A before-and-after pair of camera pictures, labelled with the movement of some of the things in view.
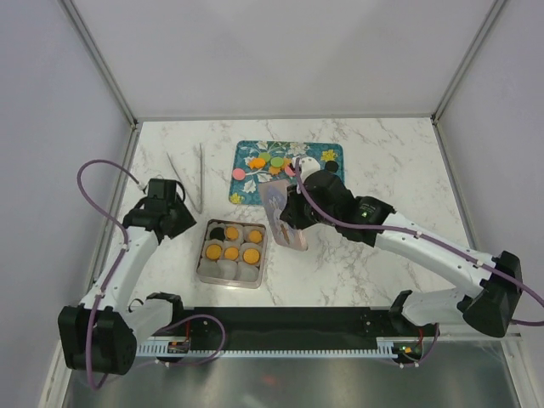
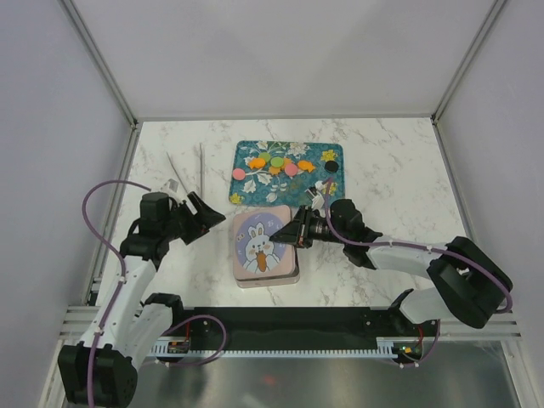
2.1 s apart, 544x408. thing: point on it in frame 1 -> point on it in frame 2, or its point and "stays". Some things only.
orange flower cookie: x=257 y=163 stays
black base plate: x=300 y=325 stays
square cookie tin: x=232 y=252 -> x=274 y=280
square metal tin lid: x=273 y=195 -> x=255 y=255
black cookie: x=331 y=166 stays
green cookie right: x=276 y=161 stays
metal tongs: x=201 y=179 stays
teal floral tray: x=257 y=161 stays
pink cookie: x=239 y=173 stays
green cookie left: x=266 y=155 stays
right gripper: x=291 y=212 -> x=297 y=233
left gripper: x=187 y=220 -> x=206 y=218
